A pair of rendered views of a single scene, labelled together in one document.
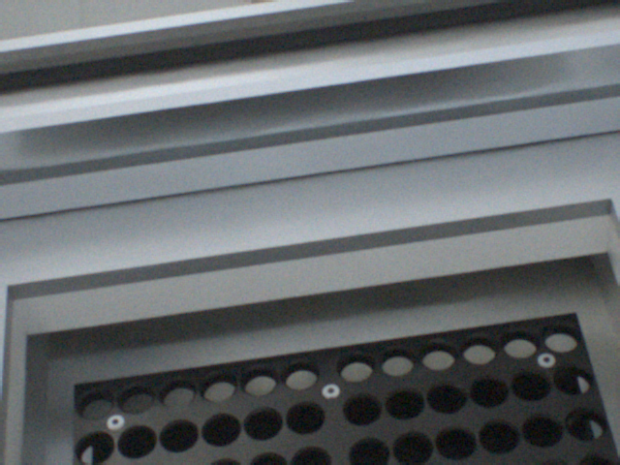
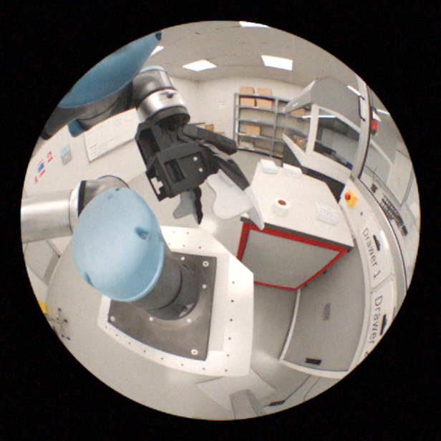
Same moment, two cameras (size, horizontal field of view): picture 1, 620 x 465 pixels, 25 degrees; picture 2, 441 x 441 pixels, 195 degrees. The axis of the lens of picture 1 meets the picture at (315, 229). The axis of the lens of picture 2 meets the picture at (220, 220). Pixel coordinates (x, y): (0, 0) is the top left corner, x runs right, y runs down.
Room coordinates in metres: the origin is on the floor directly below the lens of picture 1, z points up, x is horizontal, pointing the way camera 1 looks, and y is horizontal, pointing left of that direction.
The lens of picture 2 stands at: (0.93, -0.07, 1.09)
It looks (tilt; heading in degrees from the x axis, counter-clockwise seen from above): 46 degrees down; 289
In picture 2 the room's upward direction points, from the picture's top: straight up
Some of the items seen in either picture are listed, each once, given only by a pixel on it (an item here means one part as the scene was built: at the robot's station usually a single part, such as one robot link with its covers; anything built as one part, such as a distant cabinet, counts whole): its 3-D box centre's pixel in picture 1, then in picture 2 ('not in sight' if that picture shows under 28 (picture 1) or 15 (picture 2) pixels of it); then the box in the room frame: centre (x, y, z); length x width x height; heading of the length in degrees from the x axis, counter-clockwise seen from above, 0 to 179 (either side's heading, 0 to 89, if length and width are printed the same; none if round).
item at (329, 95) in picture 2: not in sight; (324, 153); (0.02, -2.04, 0.89); 1.86 x 1.21 x 1.78; 90
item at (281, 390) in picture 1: (328, 374); not in sight; (0.29, 0.00, 0.90); 0.18 x 0.02 x 0.01; 90
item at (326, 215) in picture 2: not in sight; (326, 213); (0.58, -0.56, 0.78); 0.12 x 0.08 x 0.04; 178
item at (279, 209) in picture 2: not in sight; (280, 206); (0.83, -0.50, 0.78); 0.07 x 0.07 x 0.04
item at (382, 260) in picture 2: not in sight; (375, 249); (0.38, -0.31, 0.87); 0.29 x 0.02 x 0.11; 90
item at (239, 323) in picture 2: not in sight; (171, 296); (1.09, -0.08, 0.70); 0.45 x 0.44 x 0.12; 15
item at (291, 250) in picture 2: not in sight; (282, 235); (0.68, -0.72, 0.38); 0.62 x 0.58 x 0.76; 90
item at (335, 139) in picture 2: not in sight; (326, 139); (0.03, -2.02, 1.13); 1.78 x 1.14 x 0.45; 90
